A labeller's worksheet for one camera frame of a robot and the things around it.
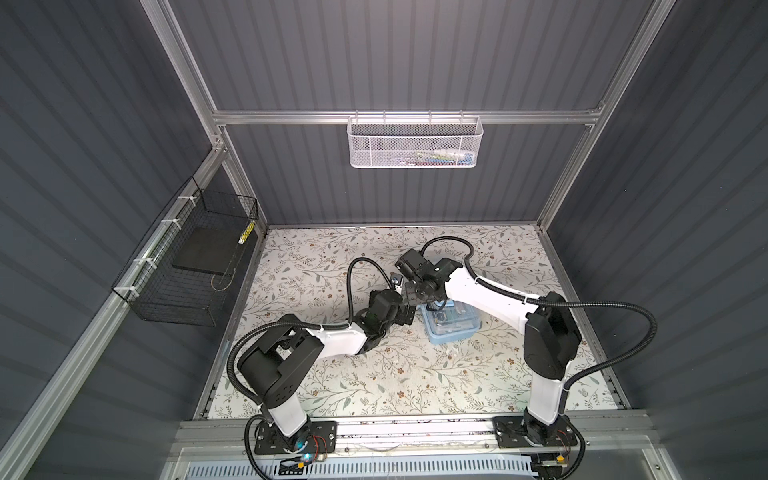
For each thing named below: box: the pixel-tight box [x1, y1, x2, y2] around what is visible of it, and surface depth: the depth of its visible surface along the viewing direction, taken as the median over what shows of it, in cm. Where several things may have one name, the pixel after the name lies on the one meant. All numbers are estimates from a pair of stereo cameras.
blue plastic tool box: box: [418, 300, 482, 344], surface depth 86 cm
